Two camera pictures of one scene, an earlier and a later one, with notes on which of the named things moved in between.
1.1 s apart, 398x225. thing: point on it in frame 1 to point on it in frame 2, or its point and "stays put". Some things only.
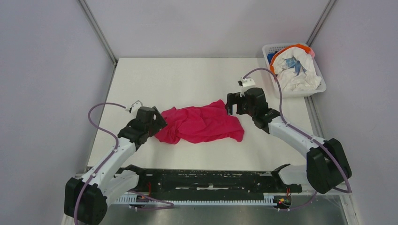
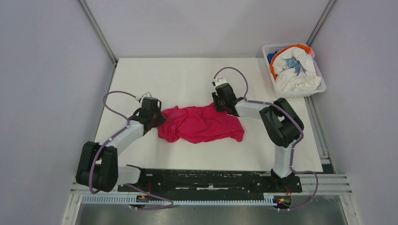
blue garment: x=270 y=56 stays put
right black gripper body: x=245 y=108 to x=220 y=103
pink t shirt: x=195 y=124 stays put
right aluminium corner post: x=320 y=22 stays put
